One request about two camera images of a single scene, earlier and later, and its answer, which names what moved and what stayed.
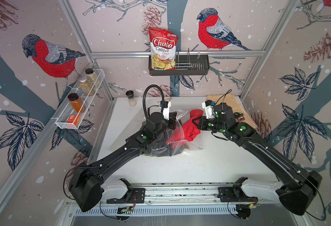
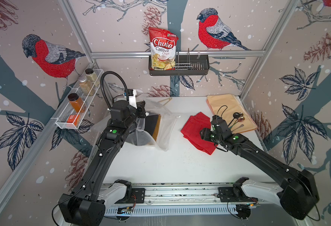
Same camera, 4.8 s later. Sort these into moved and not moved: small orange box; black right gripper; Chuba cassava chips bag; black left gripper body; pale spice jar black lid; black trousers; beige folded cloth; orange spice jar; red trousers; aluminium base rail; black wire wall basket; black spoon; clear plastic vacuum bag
Moved: black left gripper body; black right gripper; clear plastic vacuum bag; red trousers; black trousers
Not moved: small orange box; black wire wall basket; pale spice jar black lid; aluminium base rail; Chuba cassava chips bag; beige folded cloth; orange spice jar; black spoon
